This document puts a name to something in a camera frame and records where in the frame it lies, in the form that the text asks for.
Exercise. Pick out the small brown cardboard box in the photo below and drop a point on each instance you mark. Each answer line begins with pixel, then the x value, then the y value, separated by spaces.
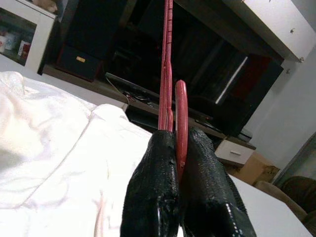
pixel 259 170

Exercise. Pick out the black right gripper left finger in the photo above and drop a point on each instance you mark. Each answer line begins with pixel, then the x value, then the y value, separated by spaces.
pixel 153 192

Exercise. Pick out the grey table black legs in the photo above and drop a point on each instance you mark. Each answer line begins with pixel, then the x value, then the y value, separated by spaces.
pixel 271 222

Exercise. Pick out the white glass door cabinet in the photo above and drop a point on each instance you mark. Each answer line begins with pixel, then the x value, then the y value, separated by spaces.
pixel 45 42

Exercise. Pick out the black TV stand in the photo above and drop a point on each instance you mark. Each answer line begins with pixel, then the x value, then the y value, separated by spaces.
pixel 197 61

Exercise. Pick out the beige plush toy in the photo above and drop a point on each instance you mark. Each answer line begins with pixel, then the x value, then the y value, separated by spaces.
pixel 47 3

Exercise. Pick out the red plastic hanger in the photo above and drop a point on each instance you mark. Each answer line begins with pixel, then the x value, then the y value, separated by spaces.
pixel 182 118

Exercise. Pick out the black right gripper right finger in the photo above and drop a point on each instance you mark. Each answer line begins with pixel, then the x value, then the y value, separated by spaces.
pixel 209 197

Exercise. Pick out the brown armchair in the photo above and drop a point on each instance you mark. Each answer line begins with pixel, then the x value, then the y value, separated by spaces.
pixel 296 195

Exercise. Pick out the white wall cabinet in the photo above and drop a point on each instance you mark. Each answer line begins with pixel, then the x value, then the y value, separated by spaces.
pixel 271 19

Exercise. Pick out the black box gold label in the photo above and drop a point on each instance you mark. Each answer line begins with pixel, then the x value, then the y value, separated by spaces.
pixel 74 69

